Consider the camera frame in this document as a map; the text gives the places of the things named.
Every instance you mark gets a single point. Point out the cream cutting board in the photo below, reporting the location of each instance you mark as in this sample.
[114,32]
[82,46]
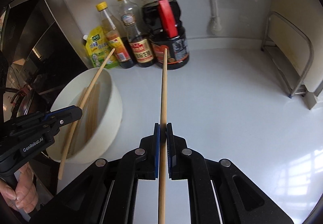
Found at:
[287,47]

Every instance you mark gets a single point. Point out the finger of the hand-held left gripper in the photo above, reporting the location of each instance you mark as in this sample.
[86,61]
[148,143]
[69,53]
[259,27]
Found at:
[37,115]
[65,119]

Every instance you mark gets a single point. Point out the pile of wooden chopsticks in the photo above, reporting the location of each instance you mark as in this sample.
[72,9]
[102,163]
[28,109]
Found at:
[90,112]

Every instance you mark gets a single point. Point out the white bowl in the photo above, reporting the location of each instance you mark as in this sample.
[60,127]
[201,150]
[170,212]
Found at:
[108,117]

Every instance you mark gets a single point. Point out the metal cutting board rack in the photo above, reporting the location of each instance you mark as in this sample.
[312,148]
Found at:
[306,62]

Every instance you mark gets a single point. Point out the yellow-cap soy sauce bottle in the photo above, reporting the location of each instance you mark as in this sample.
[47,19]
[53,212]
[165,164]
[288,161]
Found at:
[141,49]

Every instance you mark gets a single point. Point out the slim yellow-cap oil bottle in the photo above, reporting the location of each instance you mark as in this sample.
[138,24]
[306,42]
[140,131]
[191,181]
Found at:
[118,44]

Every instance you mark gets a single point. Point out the person's left hand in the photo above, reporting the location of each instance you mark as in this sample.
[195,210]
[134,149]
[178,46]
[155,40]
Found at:
[25,193]

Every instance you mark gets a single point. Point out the yellow seasoning pouch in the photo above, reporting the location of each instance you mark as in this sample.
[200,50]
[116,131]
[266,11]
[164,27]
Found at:
[97,47]

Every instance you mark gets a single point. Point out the single wooden chopstick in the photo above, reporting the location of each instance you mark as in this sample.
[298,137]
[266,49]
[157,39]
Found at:
[164,100]
[93,82]

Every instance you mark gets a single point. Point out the dark wok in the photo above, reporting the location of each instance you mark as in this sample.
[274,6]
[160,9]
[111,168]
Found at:
[27,102]

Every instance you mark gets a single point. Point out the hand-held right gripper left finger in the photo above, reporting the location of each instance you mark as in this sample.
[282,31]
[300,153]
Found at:
[157,148]

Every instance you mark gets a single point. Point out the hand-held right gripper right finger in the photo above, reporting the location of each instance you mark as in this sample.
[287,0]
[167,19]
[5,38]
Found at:
[170,148]

